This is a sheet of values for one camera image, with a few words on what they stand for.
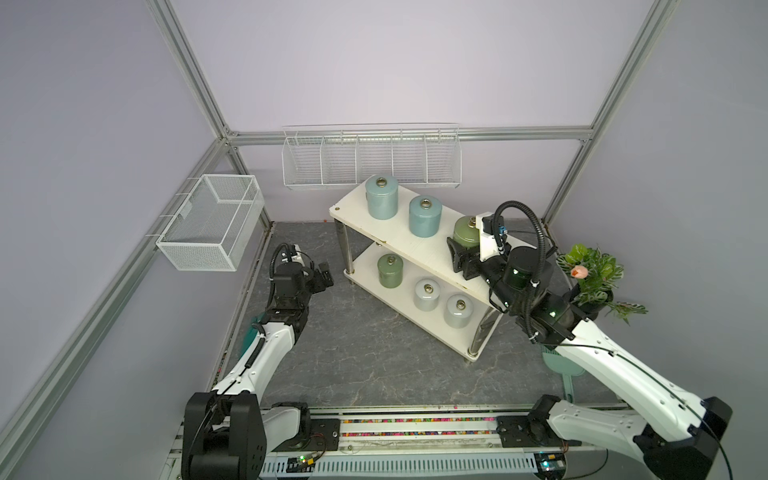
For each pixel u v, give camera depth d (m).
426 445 0.73
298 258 0.75
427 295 0.84
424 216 0.67
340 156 0.98
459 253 0.59
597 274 0.71
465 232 0.61
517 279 0.48
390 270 0.90
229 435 0.40
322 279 0.78
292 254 0.72
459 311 0.81
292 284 0.62
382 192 0.69
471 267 0.59
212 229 0.83
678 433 0.39
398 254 0.70
